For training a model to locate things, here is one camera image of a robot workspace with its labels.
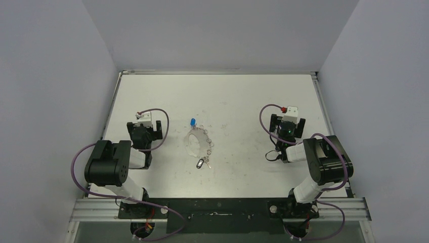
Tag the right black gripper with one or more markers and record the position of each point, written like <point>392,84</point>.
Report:
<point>273,122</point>

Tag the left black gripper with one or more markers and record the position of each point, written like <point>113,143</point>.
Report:
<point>156,134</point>

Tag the blue tagged key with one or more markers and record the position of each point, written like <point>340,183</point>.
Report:
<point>193,123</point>

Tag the clear plastic keyring holder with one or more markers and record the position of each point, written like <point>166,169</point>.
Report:
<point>198,144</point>

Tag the black tagged key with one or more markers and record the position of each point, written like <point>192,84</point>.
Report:
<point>203,161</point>

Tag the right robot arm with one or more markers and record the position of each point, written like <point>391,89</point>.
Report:
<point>327,162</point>

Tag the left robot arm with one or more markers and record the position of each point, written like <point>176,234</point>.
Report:
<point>109,165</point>

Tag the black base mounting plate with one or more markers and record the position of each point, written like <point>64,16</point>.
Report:
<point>224,215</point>

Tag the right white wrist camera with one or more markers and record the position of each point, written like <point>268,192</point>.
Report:
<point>290,114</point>

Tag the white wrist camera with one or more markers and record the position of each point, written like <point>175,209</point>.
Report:
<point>290,114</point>
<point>144,119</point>

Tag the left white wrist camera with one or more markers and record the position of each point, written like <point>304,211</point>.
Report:
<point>144,119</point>

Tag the aluminium front rail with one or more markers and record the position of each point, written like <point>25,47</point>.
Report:
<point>107,210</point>

